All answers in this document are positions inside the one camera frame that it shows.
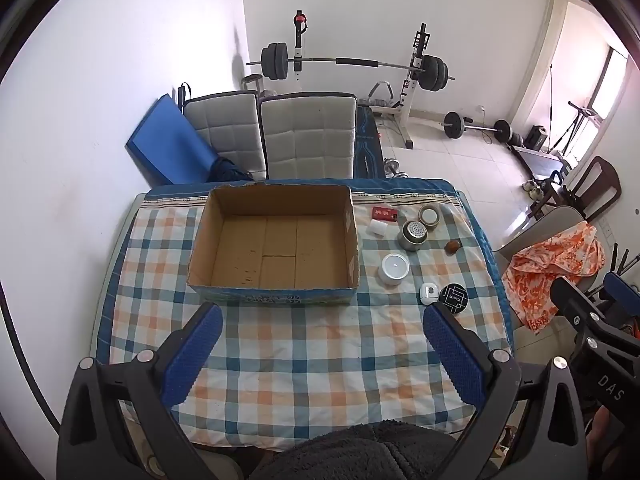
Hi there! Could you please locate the brown wooden chair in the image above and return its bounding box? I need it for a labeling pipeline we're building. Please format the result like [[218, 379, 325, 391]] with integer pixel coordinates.
[[565, 156, 622, 223]]

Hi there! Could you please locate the black tripod stand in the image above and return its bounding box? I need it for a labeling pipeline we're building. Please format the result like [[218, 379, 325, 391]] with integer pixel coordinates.
[[550, 62, 601, 156]]

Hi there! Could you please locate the orange patterned cloth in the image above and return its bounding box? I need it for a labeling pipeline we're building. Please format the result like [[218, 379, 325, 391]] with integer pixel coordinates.
[[501, 222, 606, 333]]

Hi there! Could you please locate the black round compact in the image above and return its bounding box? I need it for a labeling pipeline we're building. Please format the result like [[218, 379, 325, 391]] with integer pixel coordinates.
[[438, 283, 470, 314]]

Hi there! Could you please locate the white round jar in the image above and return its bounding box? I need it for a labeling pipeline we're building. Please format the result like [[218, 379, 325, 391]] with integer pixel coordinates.
[[377, 253, 410, 287]]

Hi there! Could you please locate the long barbell with black plates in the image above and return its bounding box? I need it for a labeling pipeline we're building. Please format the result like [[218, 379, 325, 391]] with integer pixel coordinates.
[[246, 42, 456, 92]]

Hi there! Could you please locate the cardboard box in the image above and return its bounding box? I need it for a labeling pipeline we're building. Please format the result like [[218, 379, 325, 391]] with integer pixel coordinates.
[[186, 183, 361, 307]]

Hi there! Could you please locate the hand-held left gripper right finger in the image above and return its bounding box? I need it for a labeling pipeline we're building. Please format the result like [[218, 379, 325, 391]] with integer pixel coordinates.
[[422, 301, 586, 480]]

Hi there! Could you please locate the short barbell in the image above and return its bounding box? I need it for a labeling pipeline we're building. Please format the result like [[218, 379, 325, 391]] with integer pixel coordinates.
[[442, 111, 512, 142]]

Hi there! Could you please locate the dark blue cloth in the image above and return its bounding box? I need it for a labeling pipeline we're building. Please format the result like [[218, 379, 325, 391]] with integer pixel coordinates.
[[210, 157, 253, 182]]

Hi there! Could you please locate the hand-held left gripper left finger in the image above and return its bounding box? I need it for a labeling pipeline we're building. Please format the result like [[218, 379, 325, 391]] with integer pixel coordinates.
[[59, 302, 224, 480]]

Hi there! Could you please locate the grey plastic chair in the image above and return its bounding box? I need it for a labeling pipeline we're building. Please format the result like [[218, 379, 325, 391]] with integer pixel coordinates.
[[492, 205, 591, 271]]

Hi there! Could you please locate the low dark table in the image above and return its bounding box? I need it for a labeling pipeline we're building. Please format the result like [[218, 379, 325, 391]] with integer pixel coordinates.
[[512, 145, 573, 181]]

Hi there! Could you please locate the dark grey fleece clothing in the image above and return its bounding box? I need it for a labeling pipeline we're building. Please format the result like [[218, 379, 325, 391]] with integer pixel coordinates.
[[250, 421, 481, 480]]

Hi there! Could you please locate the black patterned weight bench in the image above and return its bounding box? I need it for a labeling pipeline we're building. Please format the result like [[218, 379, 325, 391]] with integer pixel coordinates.
[[355, 105, 386, 178]]

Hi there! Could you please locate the barbell on rack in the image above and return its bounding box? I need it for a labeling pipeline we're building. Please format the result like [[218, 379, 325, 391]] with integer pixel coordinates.
[[240, 10, 432, 151]]

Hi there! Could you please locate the perforated steel strainer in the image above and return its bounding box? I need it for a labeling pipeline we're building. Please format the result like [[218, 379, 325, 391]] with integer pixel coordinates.
[[398, 220, 429, 252]]

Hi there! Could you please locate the blue foam mat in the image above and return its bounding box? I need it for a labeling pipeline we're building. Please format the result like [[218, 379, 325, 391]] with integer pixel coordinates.
[[125, 95, 221, 186]]

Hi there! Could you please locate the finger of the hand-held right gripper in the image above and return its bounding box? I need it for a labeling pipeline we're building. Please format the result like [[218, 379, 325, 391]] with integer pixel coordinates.
[[603, 272, 640, 313], [550, 276, 608, 333]]

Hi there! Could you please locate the grey padded chair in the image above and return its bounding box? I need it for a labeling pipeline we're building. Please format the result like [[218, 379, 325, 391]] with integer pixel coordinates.
[[258, 92, 358, 180], [182, 91, 266, 181]]

